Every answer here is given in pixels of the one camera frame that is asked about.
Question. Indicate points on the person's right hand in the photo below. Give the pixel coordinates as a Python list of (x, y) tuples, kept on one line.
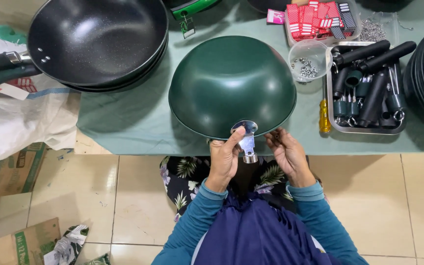
[(289, 158)]

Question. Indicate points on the person's left hand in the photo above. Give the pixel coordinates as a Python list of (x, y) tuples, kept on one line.
[(223, 158)]

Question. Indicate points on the person's floral trousers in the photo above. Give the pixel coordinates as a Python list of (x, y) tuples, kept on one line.
[(182, 176)]

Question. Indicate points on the steel tray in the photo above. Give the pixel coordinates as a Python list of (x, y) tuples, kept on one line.
[(331, 121)]

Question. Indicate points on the dark green wok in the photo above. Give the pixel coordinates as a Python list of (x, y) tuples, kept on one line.
[(230, 84)]

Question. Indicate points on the person's navy blue headscarf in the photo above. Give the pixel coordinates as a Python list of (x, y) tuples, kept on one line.
[(256, 232)]

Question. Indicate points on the heap of metal nuts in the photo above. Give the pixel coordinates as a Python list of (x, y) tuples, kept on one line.
[(305, 68)]

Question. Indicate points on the light green tablecloth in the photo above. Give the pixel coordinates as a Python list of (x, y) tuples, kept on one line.
[(131, 117)]

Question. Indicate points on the clear plastic cup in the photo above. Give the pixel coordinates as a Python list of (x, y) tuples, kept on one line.
[(309, 51)]

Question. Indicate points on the green and white hang tag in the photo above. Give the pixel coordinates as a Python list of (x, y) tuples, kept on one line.
[(188, 27)]

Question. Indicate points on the clear box of red tags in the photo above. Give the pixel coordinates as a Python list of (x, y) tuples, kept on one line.
[(318, 20)]

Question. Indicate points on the dark pan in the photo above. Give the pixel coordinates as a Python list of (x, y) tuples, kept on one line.
[(267, 4)]

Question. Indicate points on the black speckled wok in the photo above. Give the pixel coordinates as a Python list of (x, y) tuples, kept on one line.
[(94, 36)]

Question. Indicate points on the crumpled printed paper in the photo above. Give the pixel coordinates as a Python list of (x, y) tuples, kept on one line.
[(66, 244)]

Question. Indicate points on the white woven sack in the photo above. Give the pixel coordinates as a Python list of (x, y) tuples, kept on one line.
[(17, 121)]

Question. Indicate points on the brown cardboard box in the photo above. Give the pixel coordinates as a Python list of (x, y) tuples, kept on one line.
[(6, 173)]

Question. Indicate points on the red and white hang tag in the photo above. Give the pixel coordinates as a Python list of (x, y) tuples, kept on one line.
[(13, 88)]

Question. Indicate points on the flattened cardboard sheet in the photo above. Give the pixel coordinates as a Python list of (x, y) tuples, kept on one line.
[(13, 243)]

